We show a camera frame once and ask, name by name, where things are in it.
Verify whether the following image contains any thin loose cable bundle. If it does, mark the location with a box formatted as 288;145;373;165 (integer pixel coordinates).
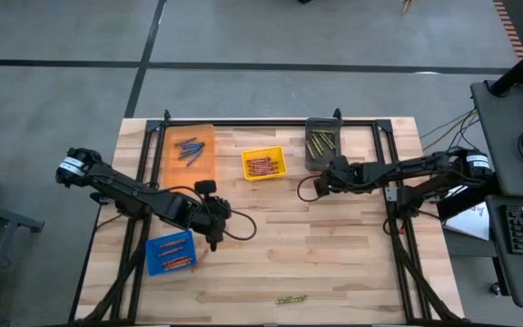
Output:
419;107;479;154

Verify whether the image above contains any black pole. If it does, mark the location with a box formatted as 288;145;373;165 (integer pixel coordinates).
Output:
489;35;523;98

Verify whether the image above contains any grey side cart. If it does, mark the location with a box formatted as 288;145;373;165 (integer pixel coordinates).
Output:
0;197;46;326

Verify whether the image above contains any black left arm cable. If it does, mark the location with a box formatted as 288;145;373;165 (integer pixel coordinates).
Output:
165;184;259;242

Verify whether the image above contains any orange translucent plastic bin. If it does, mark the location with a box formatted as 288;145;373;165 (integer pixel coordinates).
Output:
159;123;219;190

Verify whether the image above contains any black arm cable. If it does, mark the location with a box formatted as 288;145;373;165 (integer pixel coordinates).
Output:
296;174;324;203
165;184;259;242

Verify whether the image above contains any white paper sheet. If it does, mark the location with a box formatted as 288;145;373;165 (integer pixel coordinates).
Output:
441;199;492;242

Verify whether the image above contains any blue plastic basket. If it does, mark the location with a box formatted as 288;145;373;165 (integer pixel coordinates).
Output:
144;229;198;277

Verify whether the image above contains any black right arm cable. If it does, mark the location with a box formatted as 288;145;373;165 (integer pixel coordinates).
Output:
296;174;324;203

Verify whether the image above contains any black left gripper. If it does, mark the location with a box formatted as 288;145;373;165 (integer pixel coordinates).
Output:
187;179;233;253

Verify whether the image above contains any yellow plastic basket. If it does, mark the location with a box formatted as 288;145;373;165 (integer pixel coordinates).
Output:
241;145;289;183

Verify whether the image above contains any grey plastic bin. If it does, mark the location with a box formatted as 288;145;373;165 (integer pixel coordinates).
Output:
304;116;344;172

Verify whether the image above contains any black diagonal bar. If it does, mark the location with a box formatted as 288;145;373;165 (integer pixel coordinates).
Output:
436;181;502;223

